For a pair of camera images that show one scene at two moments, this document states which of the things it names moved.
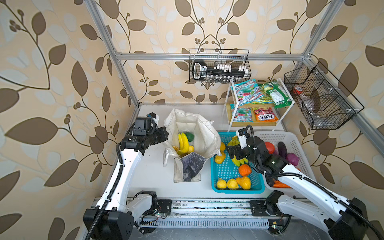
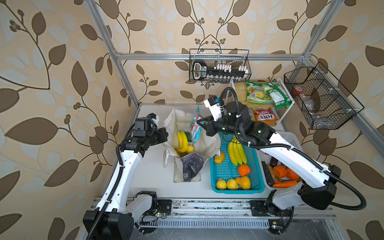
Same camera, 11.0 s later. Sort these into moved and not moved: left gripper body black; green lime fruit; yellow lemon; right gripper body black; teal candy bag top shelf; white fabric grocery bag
Moved: teal candy bag top shelf; right gripper body black
Not moved: yellow lemon; white fabric grocery bag; left gripper body black; green lime fruit
